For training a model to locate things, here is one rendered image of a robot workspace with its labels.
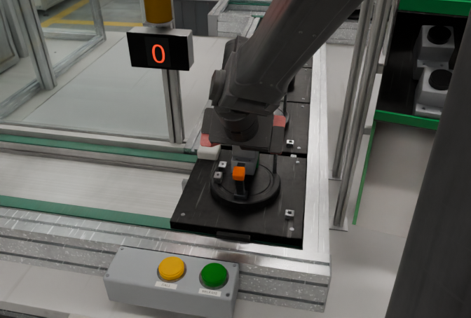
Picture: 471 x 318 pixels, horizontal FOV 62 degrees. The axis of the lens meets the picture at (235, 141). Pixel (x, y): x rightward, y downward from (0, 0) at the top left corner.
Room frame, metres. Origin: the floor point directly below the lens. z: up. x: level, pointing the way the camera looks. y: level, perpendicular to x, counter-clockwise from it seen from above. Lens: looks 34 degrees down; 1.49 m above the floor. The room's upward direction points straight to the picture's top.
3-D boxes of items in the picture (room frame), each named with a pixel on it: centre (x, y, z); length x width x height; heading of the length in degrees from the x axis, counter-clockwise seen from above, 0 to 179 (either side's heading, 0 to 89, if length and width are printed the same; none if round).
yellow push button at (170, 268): (0.41, 0.10, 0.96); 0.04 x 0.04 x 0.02
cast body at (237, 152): (0.62, -0.02, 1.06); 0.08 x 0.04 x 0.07; 170
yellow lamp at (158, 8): (0.76, 0.15, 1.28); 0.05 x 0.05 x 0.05
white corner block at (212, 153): (0.72, 0.06, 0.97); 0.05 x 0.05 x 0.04; 80
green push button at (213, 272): (0.40, 0.03, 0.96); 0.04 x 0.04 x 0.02
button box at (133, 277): (0.41, 0.10, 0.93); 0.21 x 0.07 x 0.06; 80
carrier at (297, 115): (0.86, -0.07, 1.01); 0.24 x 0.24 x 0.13; 80
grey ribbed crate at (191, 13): (2.74, 0.22, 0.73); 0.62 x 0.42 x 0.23; 80
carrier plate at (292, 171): (0.61, -0.02, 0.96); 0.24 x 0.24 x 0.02; 80
